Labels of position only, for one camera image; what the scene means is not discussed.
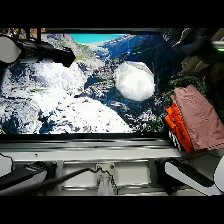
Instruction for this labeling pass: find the pink garment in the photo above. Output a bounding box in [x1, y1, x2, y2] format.
[170, 84, 224, 152]

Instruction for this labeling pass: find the orange garment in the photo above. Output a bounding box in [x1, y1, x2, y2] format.
[162, 102, 196, 155]

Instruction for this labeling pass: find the white garment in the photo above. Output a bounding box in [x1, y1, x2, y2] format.
[114, 60, 157, 102]

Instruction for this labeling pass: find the silver frame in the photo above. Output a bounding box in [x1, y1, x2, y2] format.
[0, 137, 224, 196]

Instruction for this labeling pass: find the black cable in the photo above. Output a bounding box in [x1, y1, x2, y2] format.
[179, 149, 224, 164]
[0, 166, 116, 196]

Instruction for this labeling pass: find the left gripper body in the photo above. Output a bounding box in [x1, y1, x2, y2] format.
[40, 41, 77, 68]

